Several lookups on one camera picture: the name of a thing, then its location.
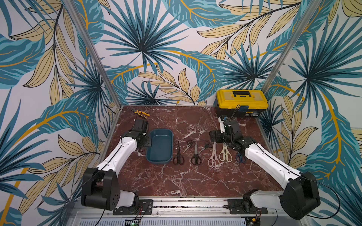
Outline beige handled scissors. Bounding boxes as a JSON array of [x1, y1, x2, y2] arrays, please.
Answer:
[[208, 142, 220, 169]]

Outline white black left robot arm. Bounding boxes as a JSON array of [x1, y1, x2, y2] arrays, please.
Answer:
[[81, 119, 151, 211]]

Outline small grey scissors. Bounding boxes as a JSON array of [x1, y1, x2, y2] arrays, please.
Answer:
[[183, 139, 195, 153]]

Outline yellow black plastic toolbox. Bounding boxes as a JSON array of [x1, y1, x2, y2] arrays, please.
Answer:
[[215, 89, 269, 117]]

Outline white handled scissors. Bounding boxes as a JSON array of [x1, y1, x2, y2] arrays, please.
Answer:
[[219, 143, 232, 163]]

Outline aluminium mounting rail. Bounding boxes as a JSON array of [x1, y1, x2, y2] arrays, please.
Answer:
[[66, 196, 312, 226]]

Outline black handled scissors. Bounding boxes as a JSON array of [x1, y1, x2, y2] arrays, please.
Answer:
[[173, 141, 185, 165]]

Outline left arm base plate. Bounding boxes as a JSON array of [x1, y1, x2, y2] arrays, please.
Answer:
[[113, 199, 153, 216]]

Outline blue handled scissors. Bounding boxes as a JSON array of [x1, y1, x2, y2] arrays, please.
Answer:
[[235, 153, 246, 163]]

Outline teal plastic storage box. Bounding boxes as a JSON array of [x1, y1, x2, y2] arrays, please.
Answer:
[[146, 129, 173, 164]]

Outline black scissors long blades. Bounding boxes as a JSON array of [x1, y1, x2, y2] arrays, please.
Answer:
[[190, 142, 202, 165]]

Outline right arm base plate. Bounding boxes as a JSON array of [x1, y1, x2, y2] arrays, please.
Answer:
[[223, 199, 268, 216]]

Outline yellow handled pliers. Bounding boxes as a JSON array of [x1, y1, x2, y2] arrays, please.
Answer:
[[131, 109, 150, 119]]

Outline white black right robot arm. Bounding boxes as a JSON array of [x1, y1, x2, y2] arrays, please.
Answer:
[[209, 120, 321, 220]]

